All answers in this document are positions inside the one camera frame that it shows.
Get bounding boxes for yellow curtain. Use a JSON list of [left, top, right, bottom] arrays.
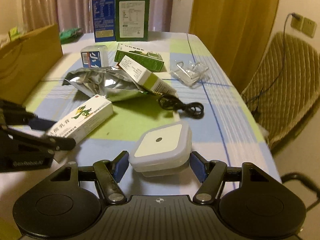
[[189, 0, 279, 92]]

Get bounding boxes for pink curtain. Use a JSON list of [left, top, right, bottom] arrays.
[[21, 0, 173, 33]]

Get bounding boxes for clear blue toothpick box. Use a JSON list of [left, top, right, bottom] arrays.
[[80, 45, 109, 68]]

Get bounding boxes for silver foil pouch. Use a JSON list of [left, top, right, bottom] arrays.
[[62, 67, 161, 102]]

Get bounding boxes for brown cardboard box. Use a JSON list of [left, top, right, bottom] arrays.
[[0, 24, 63, 104]]

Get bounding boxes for black coiled cable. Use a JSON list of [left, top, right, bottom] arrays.
[[157, 94, 205, 119]]

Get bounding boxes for wall power socket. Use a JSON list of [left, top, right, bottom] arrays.
[[290, 13, 317, 38]]

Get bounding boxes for tall blue carton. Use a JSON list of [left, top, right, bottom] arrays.
[[91, 0, 116, 42]]

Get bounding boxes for black charger cable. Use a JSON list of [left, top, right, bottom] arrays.
[[246, 12, 298, 113]]

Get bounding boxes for clear plastic bag metal hooks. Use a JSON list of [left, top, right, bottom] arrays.
[[170, 61, 209, 87]]

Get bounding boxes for white green medicine box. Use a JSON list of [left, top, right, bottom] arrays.
[[118, 56, 176, 95]]

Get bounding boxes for green plastic bag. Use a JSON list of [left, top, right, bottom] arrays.
[[60, 28, 83, 44]]

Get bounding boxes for checkered tablecloth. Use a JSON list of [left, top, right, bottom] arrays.
[[0, 31, 282, 240]]

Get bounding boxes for white ointment box green dragon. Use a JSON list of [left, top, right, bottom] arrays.
[[46, 94, 113, 145]]

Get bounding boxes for tall green carton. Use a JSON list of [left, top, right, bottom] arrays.
[[115, 0, 150, 42]]

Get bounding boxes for white square plastic container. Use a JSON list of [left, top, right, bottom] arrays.
[[129, 120, 192, 177]]

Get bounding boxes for green throat spray box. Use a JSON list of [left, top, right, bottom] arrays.
[[114, 43, 164, 72]]

